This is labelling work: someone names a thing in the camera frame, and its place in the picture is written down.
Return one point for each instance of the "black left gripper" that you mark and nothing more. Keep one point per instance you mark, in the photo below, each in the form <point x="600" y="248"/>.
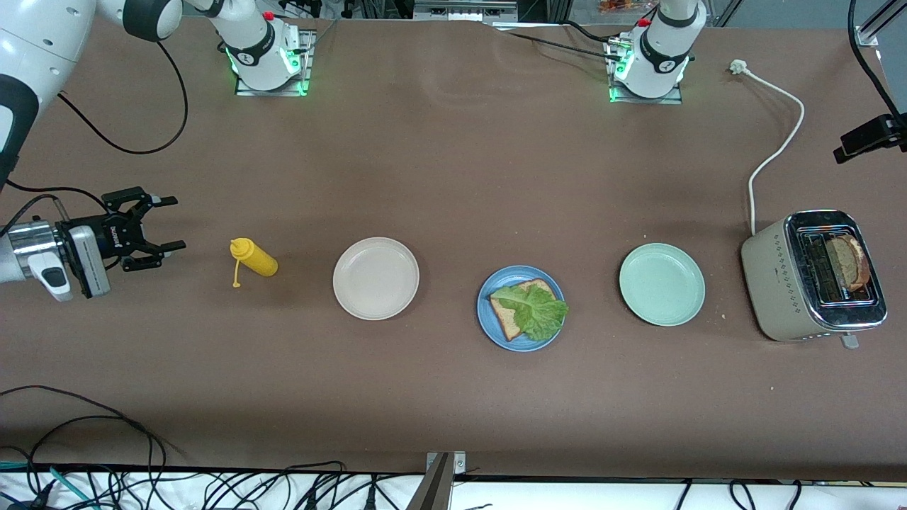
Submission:
<point x="864" y="136"/>

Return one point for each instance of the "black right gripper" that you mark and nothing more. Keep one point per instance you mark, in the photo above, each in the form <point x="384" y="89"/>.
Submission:
<point x="115" y="234"/>

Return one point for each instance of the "brown bread slice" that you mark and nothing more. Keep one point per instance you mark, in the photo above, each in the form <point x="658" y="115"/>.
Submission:
<point x="506" y="322"/>
<point x="850" y="258"/>

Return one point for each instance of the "yellow squeeze sauce bottle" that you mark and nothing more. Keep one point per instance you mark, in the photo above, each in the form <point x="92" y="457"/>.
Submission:
<point x="258" y="262"/>

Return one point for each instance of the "green lettuce leaf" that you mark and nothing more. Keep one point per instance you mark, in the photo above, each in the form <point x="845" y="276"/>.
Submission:
<point x="542" y="315"/>

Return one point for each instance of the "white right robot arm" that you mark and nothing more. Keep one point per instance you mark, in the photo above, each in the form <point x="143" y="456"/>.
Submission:
<point x="35" y="42"/>

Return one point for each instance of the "beige round plate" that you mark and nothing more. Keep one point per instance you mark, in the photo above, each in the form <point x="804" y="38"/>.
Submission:
<point x="375" y="278"/>

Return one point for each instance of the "green round plate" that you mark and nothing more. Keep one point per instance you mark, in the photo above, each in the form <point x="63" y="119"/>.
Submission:
<point x="662" y="285"/>

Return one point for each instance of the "blue round plate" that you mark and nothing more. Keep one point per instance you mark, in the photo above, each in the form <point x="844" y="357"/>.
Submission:
<point x="528" y="346"/>

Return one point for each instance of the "beige and chrome toaster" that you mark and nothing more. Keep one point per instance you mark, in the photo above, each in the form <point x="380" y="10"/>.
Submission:
<point x="772" y="283"/>

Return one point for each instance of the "grey power strip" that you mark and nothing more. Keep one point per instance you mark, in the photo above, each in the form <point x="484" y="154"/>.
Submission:
<point x="464" y="10"/>

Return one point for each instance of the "aluminium frame profile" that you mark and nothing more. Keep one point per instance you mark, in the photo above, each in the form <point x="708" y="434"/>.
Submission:
<point x="879" y="21"/>

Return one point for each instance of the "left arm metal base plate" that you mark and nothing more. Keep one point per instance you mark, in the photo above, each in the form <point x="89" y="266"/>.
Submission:
<point x="673" y="99"/>

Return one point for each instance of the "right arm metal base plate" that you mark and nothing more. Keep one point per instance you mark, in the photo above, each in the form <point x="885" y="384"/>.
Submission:
<point x="308" y="67"/>

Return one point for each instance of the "metal table edge bracket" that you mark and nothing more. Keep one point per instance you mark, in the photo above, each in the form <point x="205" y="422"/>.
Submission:
<point x="439" y="485"/>

